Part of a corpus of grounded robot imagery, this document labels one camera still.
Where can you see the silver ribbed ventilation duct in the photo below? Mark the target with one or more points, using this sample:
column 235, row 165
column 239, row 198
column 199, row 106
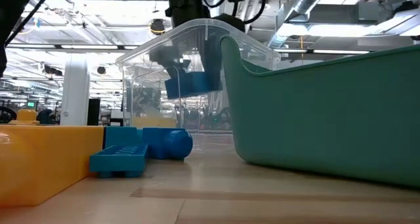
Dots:
column 305, row 4

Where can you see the green exit sign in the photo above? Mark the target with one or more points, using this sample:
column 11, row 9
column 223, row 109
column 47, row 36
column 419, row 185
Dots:
column 31, row 104

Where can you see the green plastic bin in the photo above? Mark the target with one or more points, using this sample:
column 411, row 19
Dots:
column 328, row 119

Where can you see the ceiling strip light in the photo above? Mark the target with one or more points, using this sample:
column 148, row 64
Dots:
column 328, row 51

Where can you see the round black ceiling device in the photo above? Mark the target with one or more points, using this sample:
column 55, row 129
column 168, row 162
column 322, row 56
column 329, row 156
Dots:
column 157, row 27

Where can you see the white square pillar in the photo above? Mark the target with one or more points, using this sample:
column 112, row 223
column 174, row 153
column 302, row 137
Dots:
column 75, row 96

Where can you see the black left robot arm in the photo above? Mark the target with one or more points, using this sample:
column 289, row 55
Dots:
column 13, row 7

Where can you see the big yellow toy block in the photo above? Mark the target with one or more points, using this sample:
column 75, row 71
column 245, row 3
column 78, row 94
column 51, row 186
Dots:
column 49, row 165

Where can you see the small black ceiling speaker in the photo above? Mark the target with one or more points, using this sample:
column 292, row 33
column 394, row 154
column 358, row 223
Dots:
column 101, row 70

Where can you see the flat blue toy plate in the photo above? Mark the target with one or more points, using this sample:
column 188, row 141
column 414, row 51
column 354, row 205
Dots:
column 118, row 158

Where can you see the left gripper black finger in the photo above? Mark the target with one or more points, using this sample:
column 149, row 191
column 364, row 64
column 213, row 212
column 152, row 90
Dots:
column 165, row 57
column 213, row 59

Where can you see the clear plastic storage bin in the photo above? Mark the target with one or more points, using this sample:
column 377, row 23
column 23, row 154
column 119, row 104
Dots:
column 141, row 73

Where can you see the blue single-stud toy block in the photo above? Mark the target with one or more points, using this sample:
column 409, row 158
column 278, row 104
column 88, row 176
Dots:
column 170, row 145

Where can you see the dark background chair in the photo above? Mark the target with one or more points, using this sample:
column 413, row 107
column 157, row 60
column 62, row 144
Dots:
column 46, row 117

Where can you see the black tall cabinet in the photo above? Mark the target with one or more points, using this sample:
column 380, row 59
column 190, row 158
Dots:
column 93, row 112

